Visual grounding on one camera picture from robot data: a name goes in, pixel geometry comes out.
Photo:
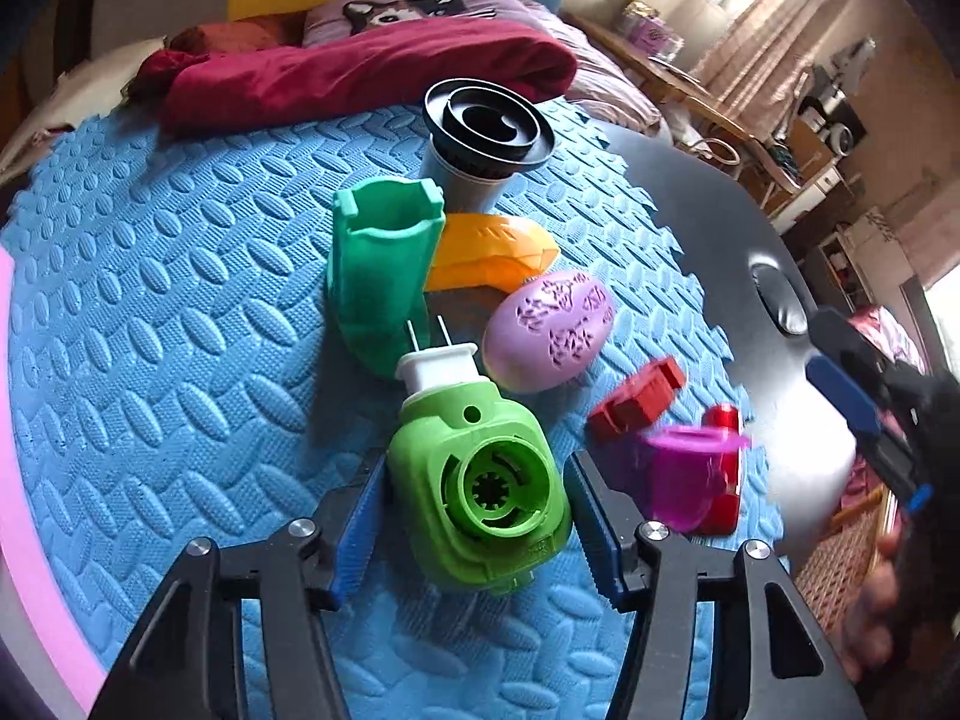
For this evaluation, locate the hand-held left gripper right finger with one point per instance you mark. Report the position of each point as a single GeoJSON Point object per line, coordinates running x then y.
{"type": "Point", "coordinates": [596, 532]}

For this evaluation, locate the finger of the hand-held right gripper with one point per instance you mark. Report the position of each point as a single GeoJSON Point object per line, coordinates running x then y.
{"type": "Point", "coordinates": [851, 345]}
{"type": "Point", "coordinates": [844, 397]}

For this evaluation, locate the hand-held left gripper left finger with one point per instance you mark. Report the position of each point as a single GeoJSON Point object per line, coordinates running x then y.
{"type": "Point", "coordinates": [356, 532]}

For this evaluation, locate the magenta plastic funnel part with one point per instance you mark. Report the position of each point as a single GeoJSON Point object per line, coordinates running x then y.
{"type": "Point", "coordinates": [679, 480]}

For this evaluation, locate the light green plug-in device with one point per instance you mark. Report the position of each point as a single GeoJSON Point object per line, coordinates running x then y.
{"type": "Point", "coordinates": [427, 465]}

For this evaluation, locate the red plastic cylinder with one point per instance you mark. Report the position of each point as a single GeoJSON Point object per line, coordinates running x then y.
{"type": "Point", "coordinates": [724, 514]}

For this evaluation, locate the dark green boot-shaped holder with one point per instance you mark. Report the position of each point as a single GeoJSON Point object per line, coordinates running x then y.
{"type": "Point", "coordinates": [375, 277]}

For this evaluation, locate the orange plastic part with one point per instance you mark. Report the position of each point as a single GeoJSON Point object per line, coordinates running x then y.
{"type": "Point", "coordinates": [487, 247]}

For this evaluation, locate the pink-rimmed white tray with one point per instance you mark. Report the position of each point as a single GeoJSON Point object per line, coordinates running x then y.
{"type": "Point", "coordinates": [30, 502]}

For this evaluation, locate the black spiral-top cup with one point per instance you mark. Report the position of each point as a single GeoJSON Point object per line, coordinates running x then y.
{"type": "Point", "coordinates": [487, 120]}

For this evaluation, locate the person's right hand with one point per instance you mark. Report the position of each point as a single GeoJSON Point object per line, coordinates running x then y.
{"type": "Point", "coordinates": [892, 600]}

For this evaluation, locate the pink floral bedding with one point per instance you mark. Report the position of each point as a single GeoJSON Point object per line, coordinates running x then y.
{"type": "Point", "coordinates": [881, 337]}

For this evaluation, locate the red plastic block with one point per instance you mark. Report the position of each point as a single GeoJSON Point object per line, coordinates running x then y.
{"type": "Point", "coordinates": [637, 401]}

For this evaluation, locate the purple patterned egg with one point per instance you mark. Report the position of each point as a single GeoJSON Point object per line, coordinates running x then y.
{"type": "Point", "coordinates": [540, 345]}

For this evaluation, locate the black stereo speaker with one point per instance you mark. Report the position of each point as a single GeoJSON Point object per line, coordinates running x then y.
{"type": "Point", "coordinates": [836, 127]}

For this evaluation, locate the blue foam mat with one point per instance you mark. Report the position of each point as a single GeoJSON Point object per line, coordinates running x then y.
{"type": "Point", "coordinates": [187, 315]}

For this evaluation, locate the wooden desk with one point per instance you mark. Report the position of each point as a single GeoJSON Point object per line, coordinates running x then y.
{"type": "Point", "coordinates": [675, 82]}

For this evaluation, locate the pink curtain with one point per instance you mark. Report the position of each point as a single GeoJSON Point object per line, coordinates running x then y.
{"type": "Point", "coordinates": [795, 7]}

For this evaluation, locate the pink bedsheet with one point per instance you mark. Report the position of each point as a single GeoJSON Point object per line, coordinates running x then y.
{"type": "Point", "coordinates": [600, 82]}

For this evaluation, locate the purple box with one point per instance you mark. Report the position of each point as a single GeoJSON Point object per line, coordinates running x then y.
{"type": "Point", "coordinates": [649, 30]}

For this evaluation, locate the maroon blanket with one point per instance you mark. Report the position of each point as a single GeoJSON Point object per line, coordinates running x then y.
{"type": "Point", "coordinates": [337, 75]}

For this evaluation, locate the dark maroon pillow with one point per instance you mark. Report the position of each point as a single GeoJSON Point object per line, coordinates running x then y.
{"type": "Point", "coordinates": [240, 34]}

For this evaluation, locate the beige folded cloth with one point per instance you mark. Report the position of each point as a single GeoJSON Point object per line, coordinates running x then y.
{"type": "Point", "coordinates": [82, 97]}

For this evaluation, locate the dog print pillow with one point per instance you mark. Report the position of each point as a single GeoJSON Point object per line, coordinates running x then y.
{"type": "Point", "coordinates": [420, 7]}

